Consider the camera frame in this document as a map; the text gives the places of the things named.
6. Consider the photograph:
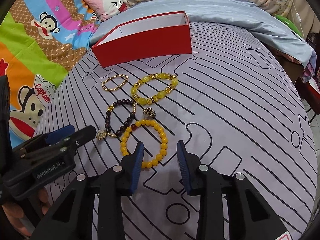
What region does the person's left hand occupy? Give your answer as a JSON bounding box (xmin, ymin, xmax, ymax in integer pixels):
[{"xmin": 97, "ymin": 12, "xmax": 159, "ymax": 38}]
[{"xmin": 2, "ymin": 188, "xmax": 50, "ymax": 238}]

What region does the green round object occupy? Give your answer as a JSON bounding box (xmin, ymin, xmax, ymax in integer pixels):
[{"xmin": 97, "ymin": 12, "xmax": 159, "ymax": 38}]
[{"xmin": 276, "ymin": 15, "xmax": 303, "ymax": 38}]

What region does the yellow crystal bead bracelet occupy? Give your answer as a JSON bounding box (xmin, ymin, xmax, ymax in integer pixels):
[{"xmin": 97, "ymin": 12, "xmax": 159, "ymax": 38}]
[{"xmin": 131, "ymin": 72, "xmax": 179, "ymax": 106}]

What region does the colourful monkey quilt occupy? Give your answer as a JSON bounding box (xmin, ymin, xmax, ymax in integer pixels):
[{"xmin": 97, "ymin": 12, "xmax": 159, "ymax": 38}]
[{"xmin": 1, "ymin": 0, "xmax": 100, "ymax": 146}]

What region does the red cardboard box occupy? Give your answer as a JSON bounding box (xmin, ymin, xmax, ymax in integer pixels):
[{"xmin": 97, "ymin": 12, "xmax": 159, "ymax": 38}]
[{"xmin": 92, "ymin": 11, "xmax": 192, "ymax": 68}]

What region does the yellow round bead bracelet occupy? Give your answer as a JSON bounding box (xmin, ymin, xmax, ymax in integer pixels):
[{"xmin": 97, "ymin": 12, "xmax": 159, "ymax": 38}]
[{"xmin": 120, "ymin": 119, "xmax": 169, "ymax": 169}]

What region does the gold flower ring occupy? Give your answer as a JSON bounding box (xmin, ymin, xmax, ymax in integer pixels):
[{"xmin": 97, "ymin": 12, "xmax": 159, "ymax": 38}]
[{"xmin": 143, "ymin": 107, "xmax": 157, "ymax": 118}]

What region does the white charging cable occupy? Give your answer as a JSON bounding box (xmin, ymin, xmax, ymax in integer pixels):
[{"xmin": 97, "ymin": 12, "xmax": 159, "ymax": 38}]
[{"xmin": 292, "ymin": 2, "xmax": 306, "ymax": 40}]

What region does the light blue blanket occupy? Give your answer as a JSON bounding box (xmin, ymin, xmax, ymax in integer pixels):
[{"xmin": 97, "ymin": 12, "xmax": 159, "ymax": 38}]
[{"xmin": 89, "ymin": 0, "xmax": 317, "ymax": 67}]

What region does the dark bead gold bracelet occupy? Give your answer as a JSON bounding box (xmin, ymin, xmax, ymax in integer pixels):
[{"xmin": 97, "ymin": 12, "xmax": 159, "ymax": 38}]
[{"xmin": 95, "ymin": 99, "xmax": 138, "ymax": 141}]

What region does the grey striped bed sheet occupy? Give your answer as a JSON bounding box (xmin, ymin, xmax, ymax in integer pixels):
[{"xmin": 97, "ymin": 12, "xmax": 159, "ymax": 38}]
[{"xmin": 36, "ymin": 23, "xmax": 317, "ymax": 239}]

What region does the red stool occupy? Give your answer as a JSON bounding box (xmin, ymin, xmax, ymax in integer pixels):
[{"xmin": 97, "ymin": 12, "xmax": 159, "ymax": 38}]
[{"xmin": 295, "ymin": 77, "xmax": 320, "ymax": 115}]

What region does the thin gold bead bracelet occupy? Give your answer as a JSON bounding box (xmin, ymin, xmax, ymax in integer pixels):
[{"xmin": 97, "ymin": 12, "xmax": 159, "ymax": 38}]
[{"xmin": 101, "ymin": 74, "xmax": 129, "ymax": 92}]

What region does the pink cartoon pillow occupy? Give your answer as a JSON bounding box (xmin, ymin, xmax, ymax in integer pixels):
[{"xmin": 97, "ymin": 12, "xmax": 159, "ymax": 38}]
[{"xmin": 84, "ymin": 0, "xmax": 129, "ymax": 21}]

